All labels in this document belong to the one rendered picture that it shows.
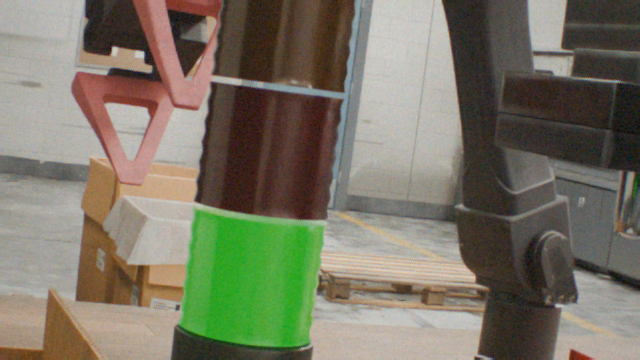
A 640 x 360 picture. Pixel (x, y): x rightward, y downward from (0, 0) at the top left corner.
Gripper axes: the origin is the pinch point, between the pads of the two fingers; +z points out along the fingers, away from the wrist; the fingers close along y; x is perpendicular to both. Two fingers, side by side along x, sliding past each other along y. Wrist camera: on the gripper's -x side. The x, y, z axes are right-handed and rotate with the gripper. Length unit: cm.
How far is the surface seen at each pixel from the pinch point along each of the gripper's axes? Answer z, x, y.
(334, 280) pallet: -209, 270, -508
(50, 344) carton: 8.0, -2.6, -14.3
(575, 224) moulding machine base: -341, 560, -665
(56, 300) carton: 5.8, -2.7, -12.2
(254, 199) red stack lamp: 19.4, -8.4, 32.6
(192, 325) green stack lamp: 22.0, -9.2, 29.7
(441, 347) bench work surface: -2, 39, -36
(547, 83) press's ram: 6.4, 10.6, 21.6
